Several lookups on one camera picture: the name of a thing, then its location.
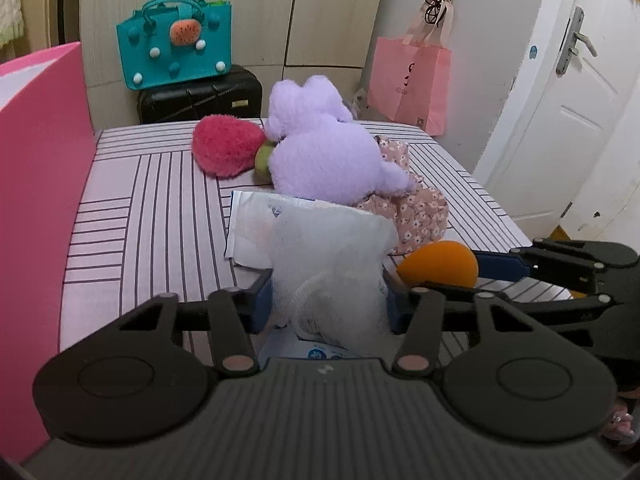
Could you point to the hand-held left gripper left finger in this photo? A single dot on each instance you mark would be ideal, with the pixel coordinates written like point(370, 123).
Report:
point(260, 305)

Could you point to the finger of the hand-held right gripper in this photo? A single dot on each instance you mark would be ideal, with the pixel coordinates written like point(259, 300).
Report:
point(550, 304)
point(500, 265)

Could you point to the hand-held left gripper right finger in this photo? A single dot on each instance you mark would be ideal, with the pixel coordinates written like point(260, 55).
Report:
point(395, 310)

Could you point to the orange plush ball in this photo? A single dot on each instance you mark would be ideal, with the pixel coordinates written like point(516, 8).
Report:
point(440, 265)

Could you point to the white mesh bag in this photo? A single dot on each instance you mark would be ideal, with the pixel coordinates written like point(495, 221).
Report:
point(325, 260)

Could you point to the purple plush toy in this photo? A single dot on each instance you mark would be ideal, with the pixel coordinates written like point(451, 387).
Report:
point(325, 155)

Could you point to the white wipes packet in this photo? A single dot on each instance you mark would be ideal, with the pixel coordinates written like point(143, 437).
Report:
point(247, 230)

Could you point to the person's patterned clothing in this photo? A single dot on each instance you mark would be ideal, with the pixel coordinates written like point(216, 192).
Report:
point(620, 420)

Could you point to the pink floral cloth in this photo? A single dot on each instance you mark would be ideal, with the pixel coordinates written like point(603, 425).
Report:
point(417, 215)

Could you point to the white door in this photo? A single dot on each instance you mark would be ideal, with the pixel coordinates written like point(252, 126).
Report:
point(560, 140)

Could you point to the green plush ball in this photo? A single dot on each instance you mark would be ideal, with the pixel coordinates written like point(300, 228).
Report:
point(262, 160)

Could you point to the red heart plush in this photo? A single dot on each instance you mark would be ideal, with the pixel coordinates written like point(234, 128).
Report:
point(225, 145)

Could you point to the pink paper bag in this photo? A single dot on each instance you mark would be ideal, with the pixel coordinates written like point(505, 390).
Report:
point(410, 80)

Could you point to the black suitcase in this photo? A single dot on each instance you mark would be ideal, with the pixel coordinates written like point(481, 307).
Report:
point(200, 100)

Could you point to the pink box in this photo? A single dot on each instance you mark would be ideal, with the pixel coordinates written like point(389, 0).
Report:
point(35, 200)

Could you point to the teal felt tote bag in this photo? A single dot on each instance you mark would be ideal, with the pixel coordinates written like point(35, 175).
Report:
point(175, 55)

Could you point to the beige wardrobe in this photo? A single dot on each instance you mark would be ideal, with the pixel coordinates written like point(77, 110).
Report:
point(310, 10)

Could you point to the cream knit cloth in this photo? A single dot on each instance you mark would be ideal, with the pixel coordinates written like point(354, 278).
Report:
point(9, 0)

